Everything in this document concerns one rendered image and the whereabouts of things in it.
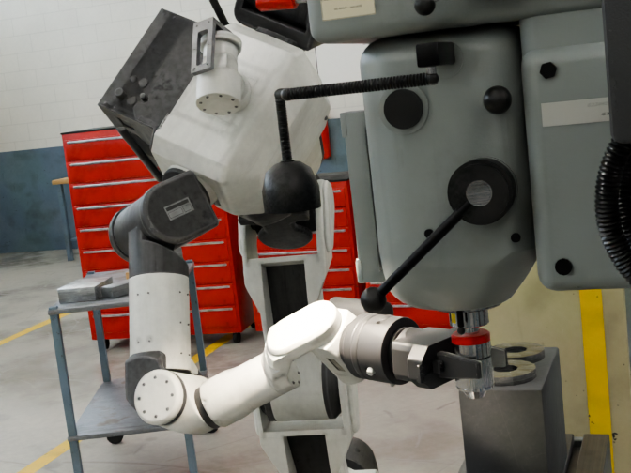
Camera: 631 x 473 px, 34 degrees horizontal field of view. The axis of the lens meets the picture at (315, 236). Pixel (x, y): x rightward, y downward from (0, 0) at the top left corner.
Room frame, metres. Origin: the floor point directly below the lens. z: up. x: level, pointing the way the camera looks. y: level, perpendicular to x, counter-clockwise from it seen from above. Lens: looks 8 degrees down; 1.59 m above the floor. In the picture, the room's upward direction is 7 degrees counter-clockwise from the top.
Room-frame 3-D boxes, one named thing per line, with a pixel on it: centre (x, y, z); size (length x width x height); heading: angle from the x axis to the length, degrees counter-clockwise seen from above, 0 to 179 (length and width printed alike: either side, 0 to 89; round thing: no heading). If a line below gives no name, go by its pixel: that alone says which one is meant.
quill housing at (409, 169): (1.21, -0.18, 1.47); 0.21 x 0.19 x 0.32; 160
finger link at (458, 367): (1.19, -0.15, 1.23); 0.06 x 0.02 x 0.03; 45
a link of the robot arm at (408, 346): (1.28, -0.11, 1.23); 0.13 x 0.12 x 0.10; 135
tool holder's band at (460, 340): (1.21, -0.17, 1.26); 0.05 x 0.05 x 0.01
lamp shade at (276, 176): (1.28, 0.02, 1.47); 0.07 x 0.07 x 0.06
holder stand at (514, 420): (1.51, -0.27, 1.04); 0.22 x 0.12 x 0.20; 160
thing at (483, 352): (1.21, -0.17, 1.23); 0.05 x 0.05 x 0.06
